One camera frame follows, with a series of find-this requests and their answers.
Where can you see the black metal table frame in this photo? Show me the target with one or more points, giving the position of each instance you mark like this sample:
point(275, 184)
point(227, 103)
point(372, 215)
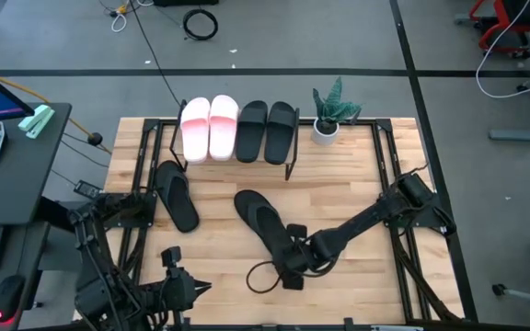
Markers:
point(380, 151)

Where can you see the mint green stapler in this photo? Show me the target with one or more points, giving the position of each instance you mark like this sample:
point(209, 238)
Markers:
point(37, 120)

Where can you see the black metal shoe rack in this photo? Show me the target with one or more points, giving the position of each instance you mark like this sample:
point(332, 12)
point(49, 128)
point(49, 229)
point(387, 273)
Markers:
point(291, 172)

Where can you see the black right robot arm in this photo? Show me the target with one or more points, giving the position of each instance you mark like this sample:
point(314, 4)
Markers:
point(366, 216)

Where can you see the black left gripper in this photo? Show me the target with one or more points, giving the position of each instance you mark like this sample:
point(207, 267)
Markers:
point(181, 289)

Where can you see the black box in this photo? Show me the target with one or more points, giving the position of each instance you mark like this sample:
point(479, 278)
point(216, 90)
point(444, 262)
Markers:
point(187, 2)

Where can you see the black power adapter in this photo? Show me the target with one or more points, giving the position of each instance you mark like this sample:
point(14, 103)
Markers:
point(88, 189)

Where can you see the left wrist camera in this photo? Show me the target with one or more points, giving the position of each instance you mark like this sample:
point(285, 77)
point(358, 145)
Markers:
point(171, 256)

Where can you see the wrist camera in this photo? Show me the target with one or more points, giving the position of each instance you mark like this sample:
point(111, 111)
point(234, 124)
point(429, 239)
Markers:
point(171, 256)
point(296, 231)

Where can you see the black mouse red light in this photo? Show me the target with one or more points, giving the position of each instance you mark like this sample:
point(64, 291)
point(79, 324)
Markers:
point(7, 296)

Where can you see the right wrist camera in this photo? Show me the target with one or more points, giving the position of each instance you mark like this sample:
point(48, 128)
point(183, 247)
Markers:
point(296, 231)

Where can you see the black side desk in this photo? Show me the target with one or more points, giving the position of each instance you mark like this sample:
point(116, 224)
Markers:
point(16, 184)

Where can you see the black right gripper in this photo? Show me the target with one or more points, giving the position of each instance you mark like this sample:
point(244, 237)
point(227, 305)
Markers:
point(313, 253)

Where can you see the grey desk leg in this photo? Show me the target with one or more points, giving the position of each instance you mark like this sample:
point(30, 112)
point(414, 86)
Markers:
point(522, 134)

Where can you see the grey chair base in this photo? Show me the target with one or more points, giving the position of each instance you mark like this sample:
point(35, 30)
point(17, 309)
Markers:
point(529, 296)

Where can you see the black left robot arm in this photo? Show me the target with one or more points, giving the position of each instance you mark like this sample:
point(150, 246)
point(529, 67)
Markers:
point(95, 285)

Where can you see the black slide sandal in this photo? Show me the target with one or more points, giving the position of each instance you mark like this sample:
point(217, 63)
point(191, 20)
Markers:
point(251, 133)
point(279, 133)

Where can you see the potted plant white pot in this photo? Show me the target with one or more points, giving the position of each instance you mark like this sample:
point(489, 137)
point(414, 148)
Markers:
point(325, 133)

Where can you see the black flip-flop sandal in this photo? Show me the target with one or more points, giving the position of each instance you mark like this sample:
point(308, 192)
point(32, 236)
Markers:
point(177, 197)
point(258, 216)

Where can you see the pink white slide sandal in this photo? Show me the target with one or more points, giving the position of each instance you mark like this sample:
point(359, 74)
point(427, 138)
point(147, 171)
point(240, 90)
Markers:
point(223, 128)
point(195, 133)

